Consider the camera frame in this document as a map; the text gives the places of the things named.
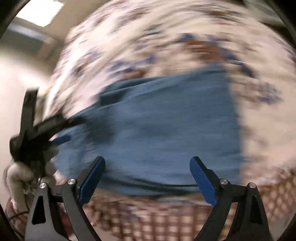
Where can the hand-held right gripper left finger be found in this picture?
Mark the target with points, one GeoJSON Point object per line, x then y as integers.
{"type": "Point", "coordinates": [90, 183]}

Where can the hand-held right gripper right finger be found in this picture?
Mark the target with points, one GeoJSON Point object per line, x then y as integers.
{"type": "Point", "coordinates": [204, 183]}

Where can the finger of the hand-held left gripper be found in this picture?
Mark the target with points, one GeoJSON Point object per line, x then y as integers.
{"type": "Point", "coordinates": [62, 140]}
{"type": "Point", "coordinates": [67, 124]}

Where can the blue denim pants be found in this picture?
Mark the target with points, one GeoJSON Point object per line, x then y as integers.
{"type": "Point", "coordinates": [157, 134]}

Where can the person's left hand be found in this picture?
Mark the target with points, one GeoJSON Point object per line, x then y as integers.
{"type": "Point", "coordinates": [19, 173]}

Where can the floral bed quilt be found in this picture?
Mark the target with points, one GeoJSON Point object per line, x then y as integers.
{"type": "Point", "coordinates": [175, 39]}

